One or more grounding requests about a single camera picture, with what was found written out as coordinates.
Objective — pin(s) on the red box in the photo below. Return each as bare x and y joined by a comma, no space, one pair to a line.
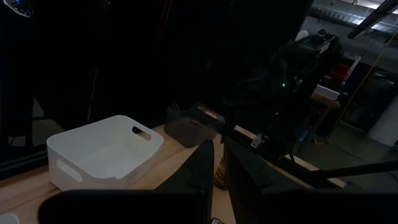
340,73

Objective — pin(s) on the white plastic bin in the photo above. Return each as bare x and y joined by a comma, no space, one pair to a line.
102,161
7,219

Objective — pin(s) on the grey rounded device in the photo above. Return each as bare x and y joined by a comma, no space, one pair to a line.
18,7

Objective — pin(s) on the white box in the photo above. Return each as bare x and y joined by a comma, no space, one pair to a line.
326,92

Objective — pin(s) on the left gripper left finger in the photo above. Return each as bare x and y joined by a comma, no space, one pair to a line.
199,168

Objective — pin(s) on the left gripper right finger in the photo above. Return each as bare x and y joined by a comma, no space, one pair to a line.
245,174

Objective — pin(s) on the furikake jar tan lid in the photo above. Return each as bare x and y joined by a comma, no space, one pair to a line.
220,175

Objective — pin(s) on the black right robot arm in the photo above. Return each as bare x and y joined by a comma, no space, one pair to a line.
280,102

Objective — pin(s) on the smoky transparent plastic bin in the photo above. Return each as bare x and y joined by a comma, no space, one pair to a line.
189,133

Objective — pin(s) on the black partition curtain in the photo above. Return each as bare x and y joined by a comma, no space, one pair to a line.
124,62

